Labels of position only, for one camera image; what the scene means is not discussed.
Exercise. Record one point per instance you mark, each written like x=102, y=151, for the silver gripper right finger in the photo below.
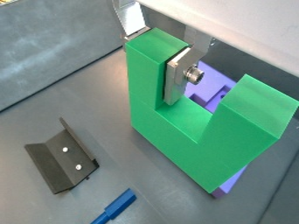
x=181, y=69

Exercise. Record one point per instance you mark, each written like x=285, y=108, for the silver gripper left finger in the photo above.
x=130, y=18

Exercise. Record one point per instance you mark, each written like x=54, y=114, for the green U-shaped block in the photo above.
x=209, y=144

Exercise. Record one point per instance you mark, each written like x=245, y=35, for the purple board with cross slot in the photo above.
x=206, y=94

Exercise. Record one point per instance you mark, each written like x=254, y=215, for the black angle bracket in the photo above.
x=62, y=160

